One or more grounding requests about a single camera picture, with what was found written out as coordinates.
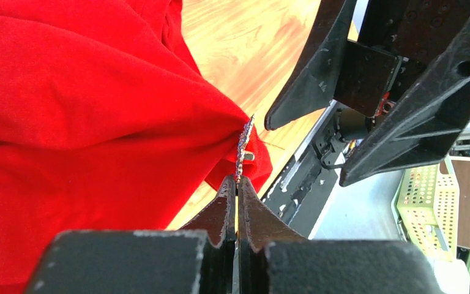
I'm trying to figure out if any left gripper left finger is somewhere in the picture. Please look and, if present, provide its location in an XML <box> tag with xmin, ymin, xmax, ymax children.
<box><xmin>25</xmin><ymin>175</ymin><xmax>236</xmax><ymax>293</ymax></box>

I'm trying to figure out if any red garment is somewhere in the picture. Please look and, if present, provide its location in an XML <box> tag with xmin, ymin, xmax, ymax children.
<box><xmin>0</xmin><ymin>0</ymin><xmax>274</xmax><ymax>294</ymax></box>

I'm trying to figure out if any blue leaf brooch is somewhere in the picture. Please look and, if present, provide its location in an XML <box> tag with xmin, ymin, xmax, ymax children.
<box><xmin>234</xmin><ymin>115</ymin><xmax>255</xmax><ymax>184</ymax></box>

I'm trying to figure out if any green perforated basket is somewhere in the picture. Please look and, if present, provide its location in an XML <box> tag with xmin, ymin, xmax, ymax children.
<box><xmin>395</xmin><ymin>156</ymin><xmax>460</xmax><ymax>262</ymax></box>

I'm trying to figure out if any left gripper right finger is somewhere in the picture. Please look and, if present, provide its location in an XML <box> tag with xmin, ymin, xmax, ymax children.
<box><xmin>237</xmin><ymin>177</ymin><xmax>441</xmax><ymax>293</ymax></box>

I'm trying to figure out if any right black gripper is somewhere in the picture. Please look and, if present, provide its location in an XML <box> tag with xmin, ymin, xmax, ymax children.
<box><xmin>264</xmin><ymin>0</ymin><xmax>470</xmax><ymax>187</ymax></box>

